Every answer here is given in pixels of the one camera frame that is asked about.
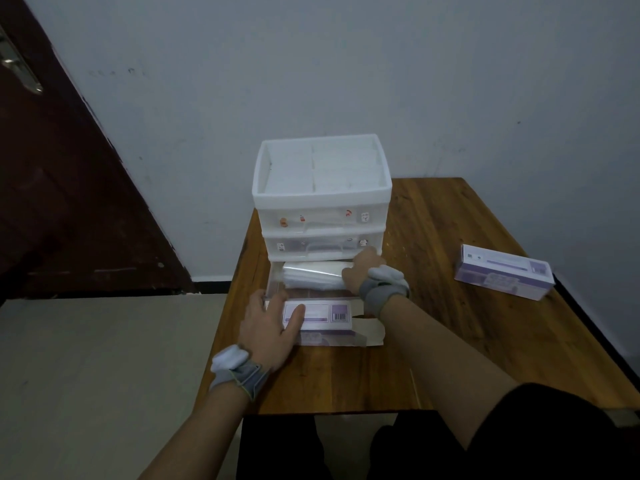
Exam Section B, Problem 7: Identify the grey wristband with white tracker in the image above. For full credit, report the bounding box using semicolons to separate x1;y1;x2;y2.
209;344;271;401
358;265;411;319

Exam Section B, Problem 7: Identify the person's left forearm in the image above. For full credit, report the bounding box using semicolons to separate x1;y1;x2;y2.
137;382;251;480

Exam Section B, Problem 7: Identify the white plastic drawer organizer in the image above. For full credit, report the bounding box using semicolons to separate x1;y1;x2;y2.
251;134;393;301

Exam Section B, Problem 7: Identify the silver door handle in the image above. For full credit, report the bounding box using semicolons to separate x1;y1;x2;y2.
0;24;44;95

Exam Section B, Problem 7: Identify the dark brown wooden door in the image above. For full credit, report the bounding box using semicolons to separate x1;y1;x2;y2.
0;0;195;299

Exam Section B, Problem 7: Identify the person's left hand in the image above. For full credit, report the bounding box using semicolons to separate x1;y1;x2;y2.
239;289;307;373

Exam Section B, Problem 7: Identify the purple white box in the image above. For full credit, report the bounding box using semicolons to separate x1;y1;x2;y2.
453;243;557;301
282;298;387;348

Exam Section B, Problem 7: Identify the person's black shirt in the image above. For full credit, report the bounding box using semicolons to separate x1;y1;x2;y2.
465;382;640;480

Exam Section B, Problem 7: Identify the person's right hand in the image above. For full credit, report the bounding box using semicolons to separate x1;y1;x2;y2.
341;246;387;295

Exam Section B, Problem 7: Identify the person's right forearm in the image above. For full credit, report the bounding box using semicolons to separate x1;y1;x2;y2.
379;294;519;451

